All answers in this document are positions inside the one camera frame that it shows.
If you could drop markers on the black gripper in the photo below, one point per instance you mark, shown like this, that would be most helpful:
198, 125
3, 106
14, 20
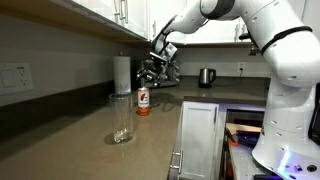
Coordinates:
156, 70

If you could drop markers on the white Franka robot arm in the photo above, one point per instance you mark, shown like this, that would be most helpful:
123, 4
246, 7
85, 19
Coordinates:
290, 100

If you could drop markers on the tall clear glass cup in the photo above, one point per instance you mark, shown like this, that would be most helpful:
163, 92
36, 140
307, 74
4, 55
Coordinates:
121, 120

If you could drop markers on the silver toaster oven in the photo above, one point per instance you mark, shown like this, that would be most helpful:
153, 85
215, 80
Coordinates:
174, 75

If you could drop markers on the white paper towel roll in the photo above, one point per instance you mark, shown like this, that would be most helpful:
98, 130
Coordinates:
122, 75

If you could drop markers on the steel electric kettle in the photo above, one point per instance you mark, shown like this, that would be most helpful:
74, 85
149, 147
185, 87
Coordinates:
206, 78

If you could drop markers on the black and orange clamp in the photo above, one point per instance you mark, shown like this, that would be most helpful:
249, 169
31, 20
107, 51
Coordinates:
231, 138

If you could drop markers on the wooden board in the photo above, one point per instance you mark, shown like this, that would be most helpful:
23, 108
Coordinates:
243, 127

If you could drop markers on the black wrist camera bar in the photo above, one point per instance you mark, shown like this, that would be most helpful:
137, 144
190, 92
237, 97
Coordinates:
161, 56

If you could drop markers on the small white wall outlet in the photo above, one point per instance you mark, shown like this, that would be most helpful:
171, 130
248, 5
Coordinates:
241, 67

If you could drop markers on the black camera on stand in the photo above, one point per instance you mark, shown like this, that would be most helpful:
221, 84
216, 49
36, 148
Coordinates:
248, 36

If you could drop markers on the white wall outlet plate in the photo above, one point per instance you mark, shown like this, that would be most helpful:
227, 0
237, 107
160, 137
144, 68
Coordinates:
15, 78

